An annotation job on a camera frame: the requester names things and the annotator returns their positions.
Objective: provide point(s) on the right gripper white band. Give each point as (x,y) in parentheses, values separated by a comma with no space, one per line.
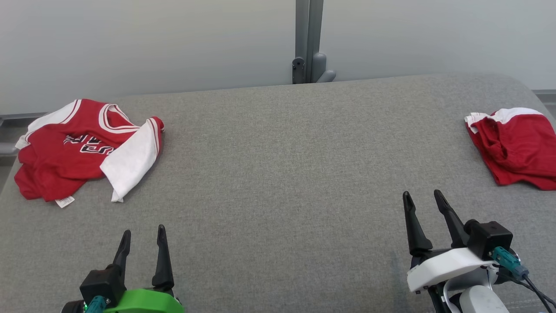
(447,265)

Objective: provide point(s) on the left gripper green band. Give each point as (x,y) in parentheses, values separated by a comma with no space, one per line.
(147,302)

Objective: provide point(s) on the red white shorts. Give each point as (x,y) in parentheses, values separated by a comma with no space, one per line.
(525,152)

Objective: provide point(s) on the red white basketball jersey shirt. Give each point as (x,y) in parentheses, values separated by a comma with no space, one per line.
(56,169)

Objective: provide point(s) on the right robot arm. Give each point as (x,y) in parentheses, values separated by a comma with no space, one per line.
(478,300)

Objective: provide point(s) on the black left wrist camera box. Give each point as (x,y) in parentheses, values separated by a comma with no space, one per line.
(102,284)

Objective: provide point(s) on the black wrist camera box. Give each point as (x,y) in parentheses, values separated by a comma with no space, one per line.
(491,239)
(102,284)

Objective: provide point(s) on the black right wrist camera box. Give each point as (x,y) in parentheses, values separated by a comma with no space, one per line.
(491,239)

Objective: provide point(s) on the grey wall baseboard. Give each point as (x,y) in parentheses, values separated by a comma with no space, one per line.
(21,116)
(545,98)

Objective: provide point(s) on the light grey rounded post fitting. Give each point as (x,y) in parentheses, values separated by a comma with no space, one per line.
(320,67)

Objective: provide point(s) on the dark grey post bracket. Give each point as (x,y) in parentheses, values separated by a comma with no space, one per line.
(298,71)

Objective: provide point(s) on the grey wall partition post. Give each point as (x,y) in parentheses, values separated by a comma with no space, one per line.
(309,30)

